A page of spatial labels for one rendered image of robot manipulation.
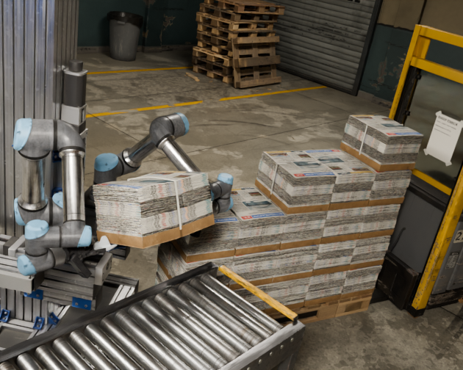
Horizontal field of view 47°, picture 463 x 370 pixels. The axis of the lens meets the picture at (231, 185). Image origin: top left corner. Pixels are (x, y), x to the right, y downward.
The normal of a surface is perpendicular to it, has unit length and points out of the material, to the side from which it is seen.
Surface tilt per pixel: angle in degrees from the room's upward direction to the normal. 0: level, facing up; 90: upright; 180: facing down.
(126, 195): 86
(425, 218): 90
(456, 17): 90
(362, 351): 0
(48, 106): 90
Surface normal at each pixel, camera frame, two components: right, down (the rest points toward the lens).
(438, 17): -0.68, 0.20
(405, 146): 0.45, 0.43
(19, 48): -0.12, 0.39
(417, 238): -0.88, 0.06
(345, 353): 0.16, -0.90
